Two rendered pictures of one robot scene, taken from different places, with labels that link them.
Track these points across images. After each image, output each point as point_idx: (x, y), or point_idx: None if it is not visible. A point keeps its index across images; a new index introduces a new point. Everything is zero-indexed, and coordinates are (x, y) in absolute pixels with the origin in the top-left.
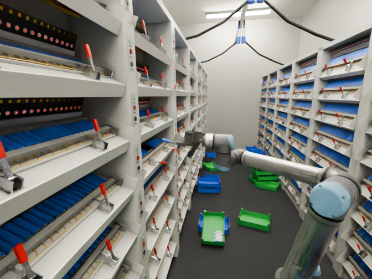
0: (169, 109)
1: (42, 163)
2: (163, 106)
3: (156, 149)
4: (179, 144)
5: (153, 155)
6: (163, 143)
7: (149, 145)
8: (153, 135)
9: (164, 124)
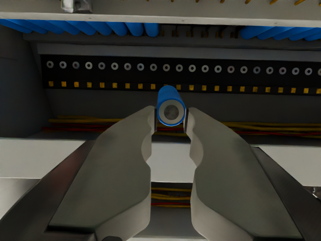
0: (2, 191)
1: None
2: (24, 179)
3: (207, 20)
4: (294, 188)
5: (301, 1)
6: (18, 17)
7: (159, 24)
8: (7, 32)
9: (171, 176)
